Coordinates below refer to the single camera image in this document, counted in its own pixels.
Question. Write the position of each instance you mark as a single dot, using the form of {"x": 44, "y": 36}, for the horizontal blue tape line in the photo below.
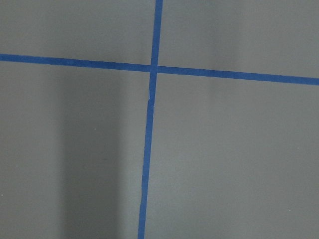
{"x": 160, "y": 69}

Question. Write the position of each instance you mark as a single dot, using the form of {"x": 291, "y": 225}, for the vertical blue tape line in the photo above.
{"x": 150, "y": 119}

